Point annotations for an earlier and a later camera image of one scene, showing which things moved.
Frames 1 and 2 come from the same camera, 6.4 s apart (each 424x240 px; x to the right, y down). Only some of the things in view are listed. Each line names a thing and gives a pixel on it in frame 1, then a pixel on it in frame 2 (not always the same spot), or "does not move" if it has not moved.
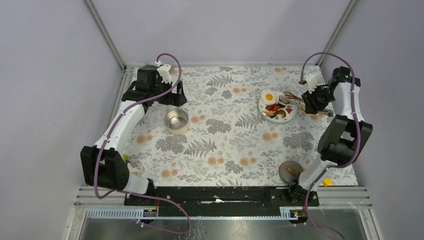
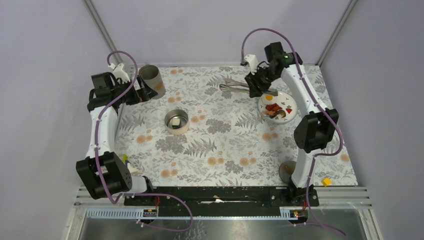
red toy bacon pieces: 274,107 does not move
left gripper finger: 181,97 -> 145,93
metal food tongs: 285,100 -> 231,87
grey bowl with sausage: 290,170 does not move
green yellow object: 125,157 does not move
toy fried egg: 269,97 does not move
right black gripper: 311,105 -> 254,86
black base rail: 223,198 does not move
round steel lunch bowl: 176,121 does not move
